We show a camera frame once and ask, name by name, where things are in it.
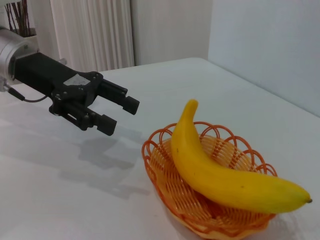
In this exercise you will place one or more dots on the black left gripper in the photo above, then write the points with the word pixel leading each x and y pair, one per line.
pixel 42 72

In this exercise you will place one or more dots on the orange woven plastic basket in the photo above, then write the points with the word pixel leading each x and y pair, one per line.
pixel 165 175

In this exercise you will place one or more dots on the yellow banana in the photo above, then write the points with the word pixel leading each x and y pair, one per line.
pixel 225 187

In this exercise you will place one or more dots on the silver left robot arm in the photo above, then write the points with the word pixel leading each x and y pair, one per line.
pixel 10 47

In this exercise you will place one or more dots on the white pleated curtain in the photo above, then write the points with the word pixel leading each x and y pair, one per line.
pixel 95 32

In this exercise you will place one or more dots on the beige tall floor vase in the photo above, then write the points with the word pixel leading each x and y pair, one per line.
pixel 30 40

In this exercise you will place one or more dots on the dark dried twigs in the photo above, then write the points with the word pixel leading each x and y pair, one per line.
pixel 23 17

